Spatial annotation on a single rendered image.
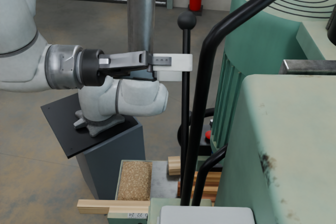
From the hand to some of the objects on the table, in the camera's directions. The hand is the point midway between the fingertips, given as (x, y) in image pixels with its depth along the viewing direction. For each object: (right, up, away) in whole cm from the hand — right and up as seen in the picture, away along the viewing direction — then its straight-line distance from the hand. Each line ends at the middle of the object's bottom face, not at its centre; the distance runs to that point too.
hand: (184, 69), depth 58 cm
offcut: (-1, -27, +30) cm, 40 cm away
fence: (+12, -39, +17) cm, 44 cm away
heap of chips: (-13, -30, +27) cm, 42 cm away
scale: (+12, -35, +13) cm, 39 cm away
